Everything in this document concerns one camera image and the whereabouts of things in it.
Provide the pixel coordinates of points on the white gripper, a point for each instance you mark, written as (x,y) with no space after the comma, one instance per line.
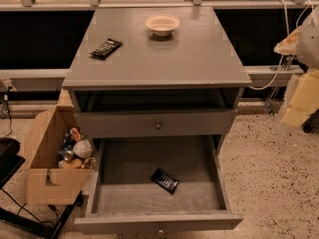
(309,45)

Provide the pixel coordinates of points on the dark blue rxbar wrapper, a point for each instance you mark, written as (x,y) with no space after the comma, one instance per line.
(165,181)

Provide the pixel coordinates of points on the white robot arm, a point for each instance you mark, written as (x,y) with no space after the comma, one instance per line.
(308,44)

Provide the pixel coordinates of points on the grey wooden drawer cabinet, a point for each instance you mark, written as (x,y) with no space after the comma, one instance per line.
(193,69)

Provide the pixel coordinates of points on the black snack bar on counter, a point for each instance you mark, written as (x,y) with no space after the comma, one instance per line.
(106,49)

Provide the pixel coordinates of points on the closed grey top drawer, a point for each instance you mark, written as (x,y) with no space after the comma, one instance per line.
(150,124)

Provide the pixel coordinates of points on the open grey middle drawer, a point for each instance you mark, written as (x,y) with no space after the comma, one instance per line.
(122,198)

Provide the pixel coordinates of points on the white paper bowl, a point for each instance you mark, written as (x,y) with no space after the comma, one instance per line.
(162,24)

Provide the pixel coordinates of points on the white crumpled bag in box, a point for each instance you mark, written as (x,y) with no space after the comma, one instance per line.
(82,149)

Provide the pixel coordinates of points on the colourful snack pack in box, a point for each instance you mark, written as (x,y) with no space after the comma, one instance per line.
(72,136)

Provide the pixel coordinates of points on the metal can in box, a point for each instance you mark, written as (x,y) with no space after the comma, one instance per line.
(68,155)

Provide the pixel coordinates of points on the cardboard box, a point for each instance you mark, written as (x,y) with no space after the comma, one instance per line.
(46,182)

